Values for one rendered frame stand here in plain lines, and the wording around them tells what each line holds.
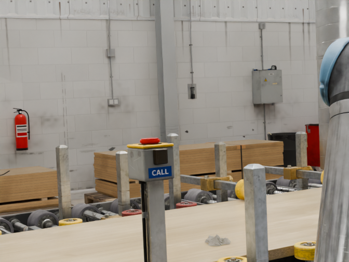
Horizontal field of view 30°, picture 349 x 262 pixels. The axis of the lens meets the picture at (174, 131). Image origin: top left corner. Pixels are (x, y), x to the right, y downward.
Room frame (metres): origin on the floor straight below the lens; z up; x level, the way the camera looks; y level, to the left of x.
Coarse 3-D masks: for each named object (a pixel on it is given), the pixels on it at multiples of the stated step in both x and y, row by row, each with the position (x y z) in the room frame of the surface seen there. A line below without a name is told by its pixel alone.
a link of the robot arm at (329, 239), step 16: (336, 48) 1.06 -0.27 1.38; (336, 64) 1.05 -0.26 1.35; (320, 80) 1.07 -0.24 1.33; (336, 80) 1.05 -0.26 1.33; (336, 96) 1.04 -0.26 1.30; (336, 112) 1.03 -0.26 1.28; (336, 128) 1.02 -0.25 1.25; (336, 144) 1.00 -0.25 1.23; (336, 160) 0.99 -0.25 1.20; (336, 176) 0.98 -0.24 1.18; (336, 192) 0.97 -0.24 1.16; (320, 208) 1.00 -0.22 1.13; (336, 208) 0.96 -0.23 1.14; (320, 224) 0.98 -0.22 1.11; (336, 224) 0.95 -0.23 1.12; (320, 240) 0.97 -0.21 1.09; (336, 240) 0.94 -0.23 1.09; (320, 256) 0.95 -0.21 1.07; (336, 256) 0.93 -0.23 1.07
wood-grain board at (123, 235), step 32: (288, 192) 2.65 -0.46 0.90; (320, 192) 2.61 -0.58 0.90; (96, 224) 2.15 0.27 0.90; (128, 224) 2.13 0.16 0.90; (192, 224) 2.08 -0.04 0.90; (224, 224) 2.06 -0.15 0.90; (288, 224) 2.01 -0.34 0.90; (0, 256) 1.75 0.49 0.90; (32, 256) 1.73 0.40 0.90; (64, 256) 1.72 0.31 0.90; (96, 256) 1.70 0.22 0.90; (128, 256) 1.69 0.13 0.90; (192, 256) 1.66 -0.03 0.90; (224, 256) 1.64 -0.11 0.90
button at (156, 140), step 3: (144, 138) 1.30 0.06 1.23; (147, 138) 1.30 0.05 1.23; (150, 138) 1.29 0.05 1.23; (153, 138) 1.29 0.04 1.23; (156, 138) 1.29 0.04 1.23; (141, 141) 1.29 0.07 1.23; (144, 141) 1.28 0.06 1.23; (147, 141) 1.28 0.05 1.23; (150, 141) 1.28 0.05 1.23; (153, 141) 1.28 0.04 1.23; (156, 141) 1.28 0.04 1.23; (159, 141) 1.29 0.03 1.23
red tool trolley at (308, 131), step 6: (306, 126) 9.99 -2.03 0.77; (312, 126) 9.89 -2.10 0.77; (318, 126) 9.79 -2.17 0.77; (306, 132) 10.00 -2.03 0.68; (312, 132) 9.90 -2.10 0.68; (318, 132) 9.79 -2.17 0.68; (312, 138) 9.90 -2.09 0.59; (318, 138) 9.79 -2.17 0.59; (312, 144) 9.90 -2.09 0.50; (318, 144) 9.80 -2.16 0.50; (312, 150) 9.91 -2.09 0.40; (318, 150) 9.80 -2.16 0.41; (312, 156) 9.91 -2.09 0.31; (318, 156) 9.80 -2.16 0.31; (312, 162) 9.91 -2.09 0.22; (318, 162) 9.81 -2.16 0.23
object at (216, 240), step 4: (212, 236) 1.82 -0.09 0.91; (216, 236) 1.80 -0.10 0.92; (208, 240) 1.80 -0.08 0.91; (212, 240) 1.78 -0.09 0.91; (216, 240) 1.77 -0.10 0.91; (220, 240) 1.79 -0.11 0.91; (224, 240) 1.78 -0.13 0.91; (228, 240) 1.78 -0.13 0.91; (208, 244) 1.77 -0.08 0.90; (212, 244) 1.77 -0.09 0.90; (216, 244) 1.76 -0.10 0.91; (220, 244) 1.76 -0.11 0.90
